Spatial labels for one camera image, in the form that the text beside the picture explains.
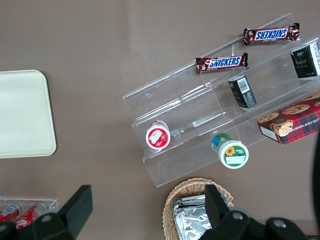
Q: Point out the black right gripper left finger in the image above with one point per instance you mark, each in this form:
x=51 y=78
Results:
x=75 y=207

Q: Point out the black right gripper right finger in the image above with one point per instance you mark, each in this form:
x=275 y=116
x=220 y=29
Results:
x=220 y=212

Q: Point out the light wicker basket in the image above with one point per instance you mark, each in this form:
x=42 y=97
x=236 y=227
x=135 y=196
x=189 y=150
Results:
x=190 y=186

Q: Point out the beige plastic tray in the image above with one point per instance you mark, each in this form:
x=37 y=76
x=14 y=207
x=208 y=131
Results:
x=25 y=115

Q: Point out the clear acrylic bottle rack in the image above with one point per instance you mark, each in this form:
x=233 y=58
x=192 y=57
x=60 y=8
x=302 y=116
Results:
x=51 y=203

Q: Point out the silver foil packet stack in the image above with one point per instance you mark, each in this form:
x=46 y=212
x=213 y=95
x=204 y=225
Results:
x=190 y=217

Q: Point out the red cola bottle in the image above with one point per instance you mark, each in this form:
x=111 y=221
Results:
x=10 y=213
x=31 y=215

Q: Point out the green lid yoghurt cup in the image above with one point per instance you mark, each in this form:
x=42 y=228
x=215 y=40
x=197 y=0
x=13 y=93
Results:
x=232 y=153

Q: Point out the red lid yoghurt cup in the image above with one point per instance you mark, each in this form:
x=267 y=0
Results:
x=158 y=136

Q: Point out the clear acrylic stepped shelf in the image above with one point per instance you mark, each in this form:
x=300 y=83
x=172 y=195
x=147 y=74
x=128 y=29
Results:
x=180 y=110

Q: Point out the red tartan cookie box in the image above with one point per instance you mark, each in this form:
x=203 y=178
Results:
x=295 y=122

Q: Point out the small black carton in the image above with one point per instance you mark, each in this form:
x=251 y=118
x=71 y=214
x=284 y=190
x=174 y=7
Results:
x=243 y=92
x=306 y=61

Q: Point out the Snickers chocolate bar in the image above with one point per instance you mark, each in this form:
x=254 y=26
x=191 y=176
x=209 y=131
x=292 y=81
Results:
x=222 y=62
x=271 y=34

